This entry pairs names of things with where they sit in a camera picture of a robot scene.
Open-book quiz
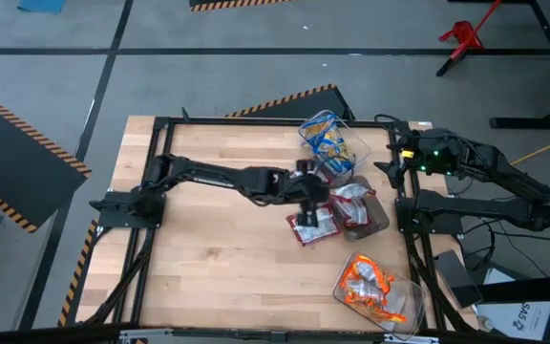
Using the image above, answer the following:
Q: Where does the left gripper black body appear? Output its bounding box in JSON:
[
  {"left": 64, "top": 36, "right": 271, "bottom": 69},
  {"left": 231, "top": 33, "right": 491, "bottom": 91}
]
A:
[{"left": 282, "top": 164, "right": 331, "bottom": 206}]

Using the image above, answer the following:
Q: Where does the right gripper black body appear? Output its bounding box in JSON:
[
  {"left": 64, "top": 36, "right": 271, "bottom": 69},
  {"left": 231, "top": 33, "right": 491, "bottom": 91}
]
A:
[{"left": 398, "top": 127, "right": 453, "bottom": 177}]

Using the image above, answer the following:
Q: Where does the red Maruchan ramen pack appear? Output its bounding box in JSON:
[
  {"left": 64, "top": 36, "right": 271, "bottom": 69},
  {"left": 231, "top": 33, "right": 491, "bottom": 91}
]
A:
[
  {"left": 329, "top": 183, "right": 377, "bottom": 201},
  {"left": 313, "top": 164, "right": 336, "bottom": 185},
  {"left": 334, "top": 194, "right": 372, "bottom": 229},
  {"left": 286, "top": 204, "right": 344, "bottom": 247}
]

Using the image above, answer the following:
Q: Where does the clear plastic bin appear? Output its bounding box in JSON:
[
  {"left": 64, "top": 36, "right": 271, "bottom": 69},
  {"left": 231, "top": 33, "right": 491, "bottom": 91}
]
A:
[
  {"left": 331, "top": 250, "right": 425, "bottom": 335},
  {"left": 298, "top": 108, "right": 372, "bottom": 187}
]

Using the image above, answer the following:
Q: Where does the smoky grey plastic bin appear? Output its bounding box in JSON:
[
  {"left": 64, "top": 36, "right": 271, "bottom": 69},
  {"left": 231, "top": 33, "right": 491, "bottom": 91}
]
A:
[{"left": 330, "top": 175, "right": 391, "bottom": 243}]

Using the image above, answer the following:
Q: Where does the black hazard-striped floor mat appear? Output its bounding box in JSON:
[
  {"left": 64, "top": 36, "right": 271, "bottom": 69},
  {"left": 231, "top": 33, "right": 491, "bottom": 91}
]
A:
[
  {"left": 188, "top": 0, "right": 291, "bottom": 13},
  {"left": 225, "top": 83, "right": 356, "bottom": 123}
]

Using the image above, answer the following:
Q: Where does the red metal clamp stand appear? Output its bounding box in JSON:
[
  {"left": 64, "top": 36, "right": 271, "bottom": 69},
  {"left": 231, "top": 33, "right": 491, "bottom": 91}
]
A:
[{"left": 435, "top": 0, "right": 504, "bottom": 77}]

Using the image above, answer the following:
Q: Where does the black flat box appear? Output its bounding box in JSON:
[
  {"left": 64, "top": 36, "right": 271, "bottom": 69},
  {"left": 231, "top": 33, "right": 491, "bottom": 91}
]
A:
[{"left": 433, "top": 247, "right": 485, "bottom": 310}]

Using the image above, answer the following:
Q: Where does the white printed box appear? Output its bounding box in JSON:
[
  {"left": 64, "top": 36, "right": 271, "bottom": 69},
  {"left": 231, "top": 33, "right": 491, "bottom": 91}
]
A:
[{"left": 475, "top": 267, "right": 550, "bottom": 343}]

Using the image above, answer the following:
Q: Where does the black crossbar with silver brackets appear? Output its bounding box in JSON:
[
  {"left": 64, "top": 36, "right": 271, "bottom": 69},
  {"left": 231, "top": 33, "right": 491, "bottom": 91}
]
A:
[{"left": 0, "top": 323, "right": 550, "bottom": 344}]

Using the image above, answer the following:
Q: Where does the large black hazard-striped mat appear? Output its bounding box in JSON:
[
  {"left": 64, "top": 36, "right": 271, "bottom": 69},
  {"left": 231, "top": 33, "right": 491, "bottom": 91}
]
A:
[{"left": 0, "top": 84, "right": 93, "bottom": 234}]

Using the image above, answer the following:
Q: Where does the blue floor mat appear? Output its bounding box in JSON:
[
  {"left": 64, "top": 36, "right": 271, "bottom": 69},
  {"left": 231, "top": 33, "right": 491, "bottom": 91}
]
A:
[{"left": 15, "top": 0, "right": 66, "bottom": 14}]

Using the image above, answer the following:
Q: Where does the black aluminium table frame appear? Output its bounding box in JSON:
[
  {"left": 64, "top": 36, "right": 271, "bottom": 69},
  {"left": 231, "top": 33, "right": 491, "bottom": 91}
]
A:
[{"left": 83, "top": 114, "right": 476, "bottom": 333}]

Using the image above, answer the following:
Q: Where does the black metal stand frame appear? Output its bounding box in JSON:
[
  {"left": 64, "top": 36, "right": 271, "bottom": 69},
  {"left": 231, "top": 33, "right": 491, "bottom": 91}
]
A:
[{"left": 488, "top": 0, "right": 550, "bottom": 131}]

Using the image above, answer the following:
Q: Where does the black floor cable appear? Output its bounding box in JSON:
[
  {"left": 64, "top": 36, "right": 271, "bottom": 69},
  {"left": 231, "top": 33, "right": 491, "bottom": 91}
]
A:
[{"left": 489, "top": 230, "right": 550, "bottom": 245}]

